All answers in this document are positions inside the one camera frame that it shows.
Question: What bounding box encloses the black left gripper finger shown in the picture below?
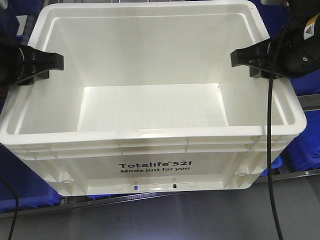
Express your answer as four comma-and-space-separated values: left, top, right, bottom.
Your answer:
16, 70, 50, 86
23, 45, 64, 78

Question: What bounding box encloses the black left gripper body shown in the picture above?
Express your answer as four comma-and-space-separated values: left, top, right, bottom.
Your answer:
0, 29, 28, 87

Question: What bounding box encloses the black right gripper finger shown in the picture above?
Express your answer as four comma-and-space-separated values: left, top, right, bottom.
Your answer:
230, 39, 272, 72
249, 66, 272, 79

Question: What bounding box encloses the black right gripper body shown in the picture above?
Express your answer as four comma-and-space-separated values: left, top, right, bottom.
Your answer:
271, 0, 320, 79

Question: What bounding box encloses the white Totelife plastic bin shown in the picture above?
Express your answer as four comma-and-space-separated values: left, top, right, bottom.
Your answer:
0, 0, 308, 198

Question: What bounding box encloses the blue bin right shelf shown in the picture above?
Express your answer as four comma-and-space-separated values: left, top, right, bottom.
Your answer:
285, 69, 320, 171

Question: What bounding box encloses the blue bin shelf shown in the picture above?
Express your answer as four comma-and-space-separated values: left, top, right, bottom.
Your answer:
0, 145, 62, 209
285, 69, 320, 171

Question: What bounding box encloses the blue bin left shelf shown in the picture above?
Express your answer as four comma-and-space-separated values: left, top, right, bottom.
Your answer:
0, 145, 62, 209

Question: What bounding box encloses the black right cable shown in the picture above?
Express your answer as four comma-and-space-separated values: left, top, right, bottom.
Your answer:
264, 0, 285, 240

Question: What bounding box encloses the black cable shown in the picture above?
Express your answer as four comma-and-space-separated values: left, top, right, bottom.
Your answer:
264, 0, 285, 240
0, 174, 19, 240

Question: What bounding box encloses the black left cable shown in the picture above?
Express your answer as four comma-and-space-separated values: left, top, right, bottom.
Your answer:
0, 174, 19, 240

